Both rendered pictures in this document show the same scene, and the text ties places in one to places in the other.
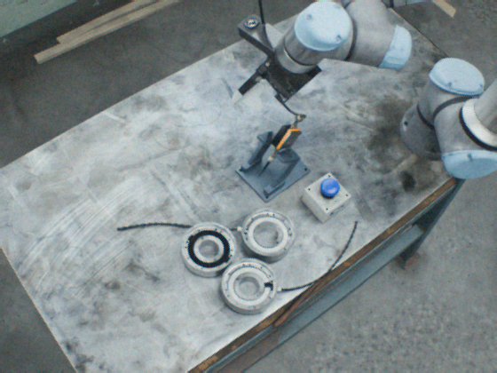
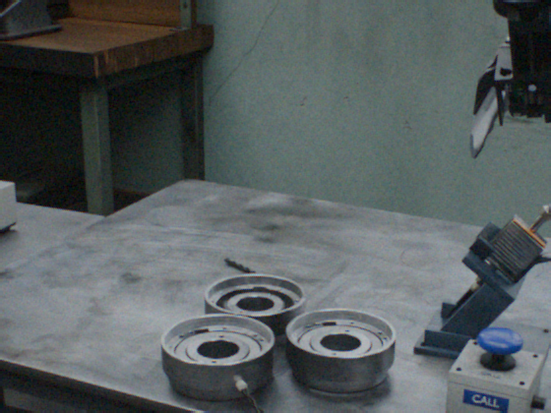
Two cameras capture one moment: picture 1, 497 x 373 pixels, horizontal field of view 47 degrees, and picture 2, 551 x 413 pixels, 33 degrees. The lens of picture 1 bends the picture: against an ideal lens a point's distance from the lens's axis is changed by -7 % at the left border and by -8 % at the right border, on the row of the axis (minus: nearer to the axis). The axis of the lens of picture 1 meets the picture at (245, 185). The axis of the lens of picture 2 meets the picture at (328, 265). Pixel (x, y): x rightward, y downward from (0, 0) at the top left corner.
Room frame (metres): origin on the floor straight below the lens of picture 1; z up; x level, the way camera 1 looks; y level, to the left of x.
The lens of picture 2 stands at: (0.24, -0.79, 1.23)
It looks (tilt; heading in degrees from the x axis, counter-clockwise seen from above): 22 degrees down; 67
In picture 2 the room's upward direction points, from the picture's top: 2 degrees clockwise
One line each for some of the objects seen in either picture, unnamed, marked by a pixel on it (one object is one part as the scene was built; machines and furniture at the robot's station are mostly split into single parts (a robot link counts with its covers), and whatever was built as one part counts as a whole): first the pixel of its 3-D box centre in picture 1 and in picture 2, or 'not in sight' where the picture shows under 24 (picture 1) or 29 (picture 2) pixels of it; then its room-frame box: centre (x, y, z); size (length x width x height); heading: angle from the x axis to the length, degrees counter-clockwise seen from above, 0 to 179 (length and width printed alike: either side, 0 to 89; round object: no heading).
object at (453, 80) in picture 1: (452, 92); not in sight; (0.89, -0.42, 0.97); 0.13 x 0.12 x 0.14; 10
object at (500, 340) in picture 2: (328, 191); (498, 358); (0.67, -0.17, 0.85); 0.04 x 0.04 x 0.05
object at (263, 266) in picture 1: (248, 287); (217, 357); (0.45, -0.03, 0.82); 0.10 x 0.10 x 0.04
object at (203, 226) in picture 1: (209, 250); (255, 311); (0.51, 0.05, 0.82); 0.10 x 0.10 x 0.04
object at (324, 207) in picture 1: (327, 196); (501, 384); (0.67, -0.17, 0.82); 0.08 x 0.07 x 0.05; 135
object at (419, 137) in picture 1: (435, 122); not in sight; (0.90, -0.41, 0.85); 0.15 x 0.15 x 0.10
